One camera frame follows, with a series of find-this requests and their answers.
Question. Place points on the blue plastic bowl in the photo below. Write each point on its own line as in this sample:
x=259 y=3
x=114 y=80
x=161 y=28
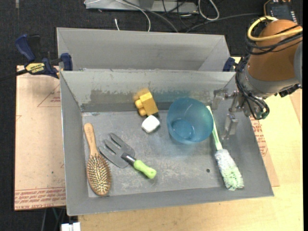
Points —
x=190 y=119

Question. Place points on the yellow toy building block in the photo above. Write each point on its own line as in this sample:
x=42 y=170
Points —
x=148 y=102

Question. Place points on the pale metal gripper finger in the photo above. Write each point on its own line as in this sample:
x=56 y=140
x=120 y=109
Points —
x=218 y=95
x=229 y=127

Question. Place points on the black cylinder on white bracket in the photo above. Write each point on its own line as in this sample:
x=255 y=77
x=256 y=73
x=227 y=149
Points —
x=288 y=91

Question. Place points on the brown cardboard board red print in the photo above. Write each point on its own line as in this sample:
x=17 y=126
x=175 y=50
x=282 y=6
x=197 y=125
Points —
x=38 y=133

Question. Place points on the white rounded block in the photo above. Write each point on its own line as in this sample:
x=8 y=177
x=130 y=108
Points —
x=150 y=124

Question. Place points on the grey metal bin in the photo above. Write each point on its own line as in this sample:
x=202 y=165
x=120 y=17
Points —
x=168 y=172

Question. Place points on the green and white bottle brush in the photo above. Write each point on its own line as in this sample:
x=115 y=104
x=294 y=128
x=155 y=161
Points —
x=227 y=165

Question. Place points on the wooden hairbrush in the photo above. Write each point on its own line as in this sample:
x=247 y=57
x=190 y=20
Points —
x=97 y=172

